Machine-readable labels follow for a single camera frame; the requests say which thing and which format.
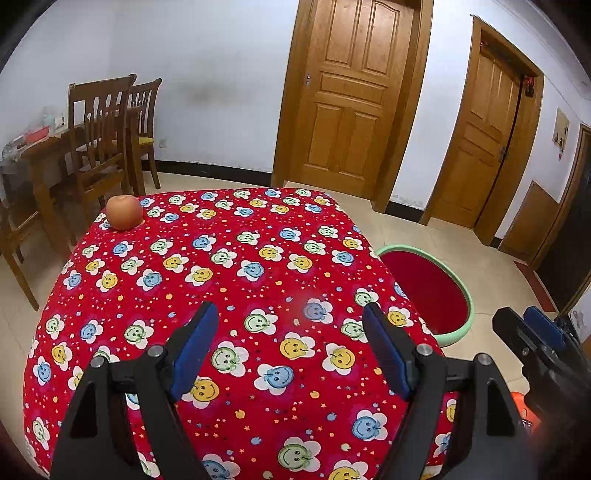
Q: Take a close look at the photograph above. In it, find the small wooden panel door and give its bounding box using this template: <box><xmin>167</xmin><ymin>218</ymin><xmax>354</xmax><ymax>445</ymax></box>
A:
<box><xmin>499</xmin><ymin>180</ymin><xmax>566</xmax><ymax>264</ymax></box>

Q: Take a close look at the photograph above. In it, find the wooden dining table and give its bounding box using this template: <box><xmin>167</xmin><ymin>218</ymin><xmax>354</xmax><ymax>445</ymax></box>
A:
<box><xmin>23</xmin><ymin>122</ymin><xmax>139</xmax><ymax>259</ymax></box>

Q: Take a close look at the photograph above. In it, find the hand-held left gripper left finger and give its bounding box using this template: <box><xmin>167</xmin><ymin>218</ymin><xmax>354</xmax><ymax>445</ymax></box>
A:
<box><xmin>50</xmin><ymin>301</ymin><xmax>220</xmax><ymax>480</ymax></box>

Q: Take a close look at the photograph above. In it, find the beige wall panel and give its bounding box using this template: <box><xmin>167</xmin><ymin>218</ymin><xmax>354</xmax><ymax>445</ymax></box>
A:
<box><xmin>553</xmin><ymin>107</ymin><xmax>571</xmax><ymax>160</ymax></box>

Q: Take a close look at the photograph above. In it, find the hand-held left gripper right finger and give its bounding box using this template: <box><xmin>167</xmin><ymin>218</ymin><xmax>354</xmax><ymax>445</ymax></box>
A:
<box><xmin>362</xmin><ymin>302</ymin><xmax>539</xmax><ymax>480</ymax></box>

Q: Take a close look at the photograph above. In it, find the orange plastic stool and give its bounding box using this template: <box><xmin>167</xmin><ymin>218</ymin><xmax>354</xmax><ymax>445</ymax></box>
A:
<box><xmin>510</xmin><ymin>390</ymin><xmax>539</xmax><ymax>430</ymax></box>

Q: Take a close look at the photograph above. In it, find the wide wooden panel door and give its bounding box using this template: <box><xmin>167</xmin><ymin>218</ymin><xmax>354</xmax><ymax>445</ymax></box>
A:
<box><xmin>272</xmin><ymin>0</ymin><xmax>435</xmax><ymax>213</ymax></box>

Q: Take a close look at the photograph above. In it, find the narrow wooden panel door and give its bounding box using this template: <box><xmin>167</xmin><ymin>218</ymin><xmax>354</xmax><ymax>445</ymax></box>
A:
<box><xmin>420</xmin><ymin>16</ymin><xmax>546</xmax><ymax>245</ymax></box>

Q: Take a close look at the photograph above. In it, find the red smiley flower blanket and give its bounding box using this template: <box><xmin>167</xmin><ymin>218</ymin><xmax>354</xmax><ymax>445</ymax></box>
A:
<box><xmin>23</xmin><ymin>187</ymin><xmax>462</xmax><ymax>480</ymax></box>

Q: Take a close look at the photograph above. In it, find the wooden slat-back chair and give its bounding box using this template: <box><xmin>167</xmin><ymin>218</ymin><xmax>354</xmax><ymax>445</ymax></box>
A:
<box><xmin>67</xmin><ymin>74</ymin><xmax>139</xmax><ymax>208</ymax></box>
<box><xmin>0</xmin><ymin>198</ymin><xmax>40</xmax><ymax>312</ymax></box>
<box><xmin>124</xmin><ymin>78</ymin><xmax>163</xmax><ymax>195</ymax></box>

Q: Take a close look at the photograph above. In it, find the red basin with green rim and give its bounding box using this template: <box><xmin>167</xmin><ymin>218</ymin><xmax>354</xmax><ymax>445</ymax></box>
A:
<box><xmin>374</xmin><ymin>246</ymin><xmax>476</xmax><ymax>349</ymax></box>

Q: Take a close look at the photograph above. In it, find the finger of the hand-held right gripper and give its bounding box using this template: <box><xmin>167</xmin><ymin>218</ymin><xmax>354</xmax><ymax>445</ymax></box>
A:
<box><xmin>523</xmin><ymin>305</ymin><xmax>567</xmax><ymax>352</ymax></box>
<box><xmin>492</xmin><ymin>306</ymin><xmax>542</xmax><ymax>366</ymax></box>

